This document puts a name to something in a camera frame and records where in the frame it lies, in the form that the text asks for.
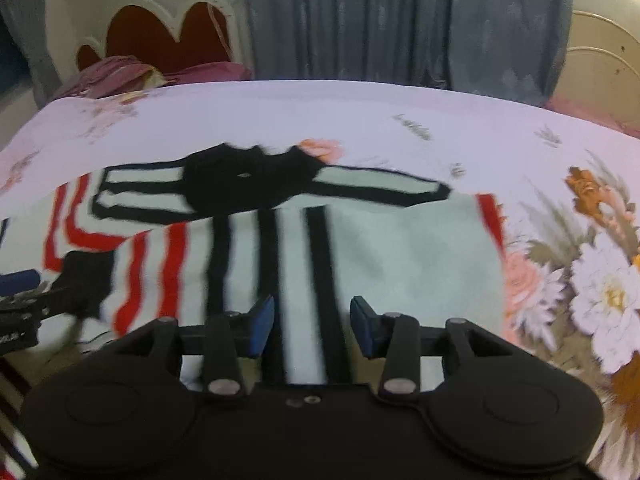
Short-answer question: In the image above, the pink pillow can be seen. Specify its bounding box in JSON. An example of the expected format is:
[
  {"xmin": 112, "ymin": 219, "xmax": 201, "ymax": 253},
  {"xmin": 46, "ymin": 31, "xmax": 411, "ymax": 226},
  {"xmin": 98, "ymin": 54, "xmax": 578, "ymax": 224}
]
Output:
[{"xmin": 50, "ymin": 55, "xmax": 254, "ymax": 103}]

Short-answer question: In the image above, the grey-blue curtain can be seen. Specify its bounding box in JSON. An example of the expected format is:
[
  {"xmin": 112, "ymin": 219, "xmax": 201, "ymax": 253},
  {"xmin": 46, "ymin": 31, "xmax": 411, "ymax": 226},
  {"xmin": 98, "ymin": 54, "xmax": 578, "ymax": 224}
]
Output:
[{"xmin": 0, "ymin": 0, "xmax": 576, "ymax": 108}]

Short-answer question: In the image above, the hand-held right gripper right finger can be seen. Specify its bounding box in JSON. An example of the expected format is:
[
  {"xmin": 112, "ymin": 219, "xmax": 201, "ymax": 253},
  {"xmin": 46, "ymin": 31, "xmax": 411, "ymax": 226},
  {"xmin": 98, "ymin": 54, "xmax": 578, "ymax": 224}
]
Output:
[{"xmin": 349, "ymin": 295, "xmax": 482, "ymax": 400}]

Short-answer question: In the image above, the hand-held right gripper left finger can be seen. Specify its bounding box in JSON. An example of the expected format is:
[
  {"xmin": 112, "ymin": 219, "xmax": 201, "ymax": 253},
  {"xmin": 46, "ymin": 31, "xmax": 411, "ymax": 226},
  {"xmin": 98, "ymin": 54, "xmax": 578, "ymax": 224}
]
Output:
[{"xmin": 144, "ymin": 294, "xmax": 276, "ymax": 402}]

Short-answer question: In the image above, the red headboard with white trim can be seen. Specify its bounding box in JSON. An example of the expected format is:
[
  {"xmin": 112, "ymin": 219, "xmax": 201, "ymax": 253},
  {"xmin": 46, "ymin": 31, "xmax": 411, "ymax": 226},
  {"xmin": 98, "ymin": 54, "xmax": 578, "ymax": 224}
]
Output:
[{"xmin": 75, "ymin": 0, "xmax": 251, "ymax": 83}]

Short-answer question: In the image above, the floral bed sheet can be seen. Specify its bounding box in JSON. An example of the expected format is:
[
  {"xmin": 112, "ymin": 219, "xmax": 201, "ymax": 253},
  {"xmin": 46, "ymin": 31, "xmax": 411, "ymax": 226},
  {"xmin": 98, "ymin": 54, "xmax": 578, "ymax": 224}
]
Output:
[{"xmin": 0, "ymin": 79, "xmax": 640, "ymax": 480}]

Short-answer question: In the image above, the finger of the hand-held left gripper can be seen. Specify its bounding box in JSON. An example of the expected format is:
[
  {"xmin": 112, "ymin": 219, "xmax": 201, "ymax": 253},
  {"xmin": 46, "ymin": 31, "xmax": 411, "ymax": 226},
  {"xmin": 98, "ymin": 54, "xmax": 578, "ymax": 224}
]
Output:
[{"xmin": 0, "ymin": 269, "xmax": 76, "ymax": 322}]

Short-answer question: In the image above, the cream wardrobe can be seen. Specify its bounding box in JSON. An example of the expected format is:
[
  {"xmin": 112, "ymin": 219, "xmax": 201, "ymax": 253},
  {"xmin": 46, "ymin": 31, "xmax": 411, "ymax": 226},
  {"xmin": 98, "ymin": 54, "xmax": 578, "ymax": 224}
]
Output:
[{"xmin": 545, "ymin": 0, "xmax": 640, "ymax": 111}]

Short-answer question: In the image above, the black red striped white sweater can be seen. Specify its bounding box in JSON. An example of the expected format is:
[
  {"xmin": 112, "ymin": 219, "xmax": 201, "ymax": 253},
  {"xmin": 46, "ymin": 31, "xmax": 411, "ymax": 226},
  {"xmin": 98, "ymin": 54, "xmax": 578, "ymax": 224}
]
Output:
[{"xmin": 42, "ymin": 143, "xmax": 507, "ymax": 386}]

